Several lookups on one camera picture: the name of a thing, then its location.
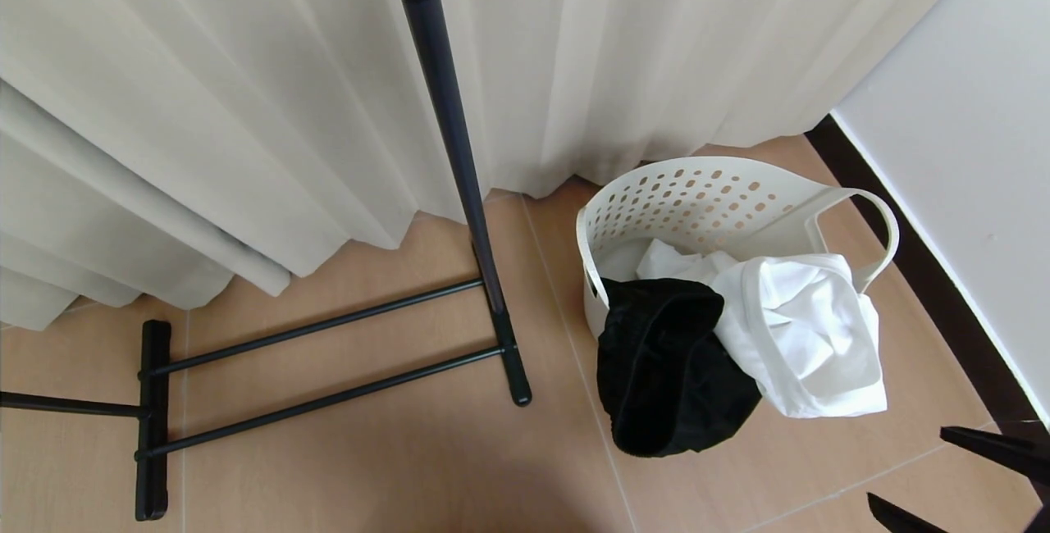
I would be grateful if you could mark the beige curtain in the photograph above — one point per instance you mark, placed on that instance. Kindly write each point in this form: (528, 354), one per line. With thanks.
(246, 66)

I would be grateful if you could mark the black clothes rack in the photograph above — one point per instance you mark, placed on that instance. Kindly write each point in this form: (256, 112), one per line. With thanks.
(435, 49)

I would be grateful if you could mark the black shorts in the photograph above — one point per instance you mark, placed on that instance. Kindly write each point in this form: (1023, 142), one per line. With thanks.
(664, 377)

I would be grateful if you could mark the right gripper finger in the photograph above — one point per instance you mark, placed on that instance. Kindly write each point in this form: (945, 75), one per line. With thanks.
(1009, 451)
(894, 517)

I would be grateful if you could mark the white laundry basket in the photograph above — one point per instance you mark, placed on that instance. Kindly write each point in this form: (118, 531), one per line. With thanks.
(697, 172)

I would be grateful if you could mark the white garment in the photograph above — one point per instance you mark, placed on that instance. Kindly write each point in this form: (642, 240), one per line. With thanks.
(812, 336)

